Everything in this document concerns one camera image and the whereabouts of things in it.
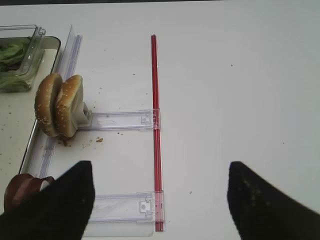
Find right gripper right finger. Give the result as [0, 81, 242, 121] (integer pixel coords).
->
[227, 161, 320, 240]

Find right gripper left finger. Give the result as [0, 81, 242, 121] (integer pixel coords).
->
[0, 161, 95, 240]

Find upright sausage slices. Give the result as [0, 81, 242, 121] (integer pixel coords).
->
[3, 173, 55, 212]

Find green lettuce pile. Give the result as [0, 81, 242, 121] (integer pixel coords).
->
[0, 37, 31, 92]

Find right lower clear crossbar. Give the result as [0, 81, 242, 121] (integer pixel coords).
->
[89, 191, 165, 224]

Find clear crossbar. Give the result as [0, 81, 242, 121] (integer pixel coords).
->
[89, 191, 165, 224]
[78, 108, 161, 131]

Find white block behind sesame buns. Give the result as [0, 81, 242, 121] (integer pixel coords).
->
[77, 102, 92, 127]

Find metal serving tray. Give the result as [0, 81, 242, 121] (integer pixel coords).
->
[0, 36, 61, 178]

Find right red rod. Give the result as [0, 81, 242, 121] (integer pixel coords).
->
[151, 34, 165, 232]

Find rear sesame bun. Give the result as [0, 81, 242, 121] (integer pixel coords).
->
[55, 75, 83, 138]

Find sesame bun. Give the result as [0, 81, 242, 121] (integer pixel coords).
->
[55, 75, 83, 138]
[34, 73, 63, 137]

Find front sesame bun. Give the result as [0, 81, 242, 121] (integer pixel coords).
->
[34, 73, 63, 137]

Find right upper clear crossbar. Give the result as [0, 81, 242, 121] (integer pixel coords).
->
[78, 108, 161, 131]

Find clear plastic container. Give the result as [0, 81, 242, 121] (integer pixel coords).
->
[0, 24, 46, 92]

